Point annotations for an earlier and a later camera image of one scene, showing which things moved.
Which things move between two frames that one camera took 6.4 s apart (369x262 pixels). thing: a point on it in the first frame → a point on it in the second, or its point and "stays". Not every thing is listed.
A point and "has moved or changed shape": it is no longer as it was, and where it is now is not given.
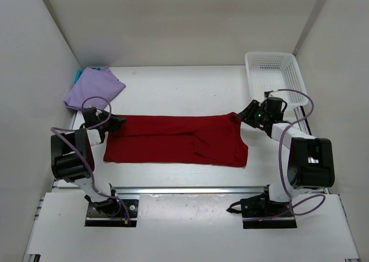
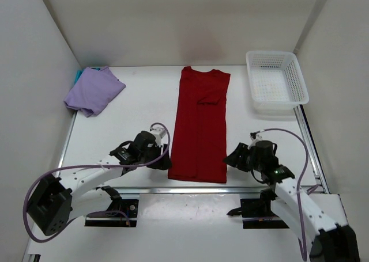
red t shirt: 217,140 has moved or changed shape
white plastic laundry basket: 270,71 stays
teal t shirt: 80,71 stays
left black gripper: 117,121 → 162,162
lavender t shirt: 94,88 stays
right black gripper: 248,116 → 236,159
